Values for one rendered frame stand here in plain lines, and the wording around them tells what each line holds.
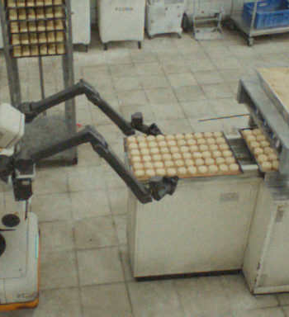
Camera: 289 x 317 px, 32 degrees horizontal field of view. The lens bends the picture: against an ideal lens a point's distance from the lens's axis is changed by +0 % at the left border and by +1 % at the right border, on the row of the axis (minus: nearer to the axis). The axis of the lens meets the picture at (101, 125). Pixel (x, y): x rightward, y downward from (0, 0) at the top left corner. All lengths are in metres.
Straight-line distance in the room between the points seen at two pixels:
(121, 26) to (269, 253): 3.61
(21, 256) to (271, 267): 1.48
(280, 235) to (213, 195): 0.42
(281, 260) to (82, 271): 1.24
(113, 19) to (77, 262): 3.26
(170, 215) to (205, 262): 0.50
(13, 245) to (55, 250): 0.42
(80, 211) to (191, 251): 1.00
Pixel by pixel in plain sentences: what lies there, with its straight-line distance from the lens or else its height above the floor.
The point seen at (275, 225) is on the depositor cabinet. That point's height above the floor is 0.65.
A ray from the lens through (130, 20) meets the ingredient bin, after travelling 5.95.
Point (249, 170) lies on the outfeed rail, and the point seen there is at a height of 0.89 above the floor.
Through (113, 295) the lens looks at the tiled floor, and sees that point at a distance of 3.31.
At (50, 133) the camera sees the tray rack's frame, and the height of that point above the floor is 0.15.
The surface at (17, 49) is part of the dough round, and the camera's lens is 3.71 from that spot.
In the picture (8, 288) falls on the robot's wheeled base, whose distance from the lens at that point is 3.07.
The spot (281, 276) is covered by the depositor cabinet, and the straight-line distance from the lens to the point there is 3.29.
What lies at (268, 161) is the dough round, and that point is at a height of 0.90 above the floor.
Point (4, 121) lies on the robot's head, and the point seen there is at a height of 1.25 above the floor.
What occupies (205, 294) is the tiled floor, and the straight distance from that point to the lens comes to 3.37.
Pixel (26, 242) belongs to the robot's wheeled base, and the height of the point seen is 0.28.
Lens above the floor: 2.63
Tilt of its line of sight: 34 degrees down
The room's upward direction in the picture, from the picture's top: 1 degrees counter-clockwise
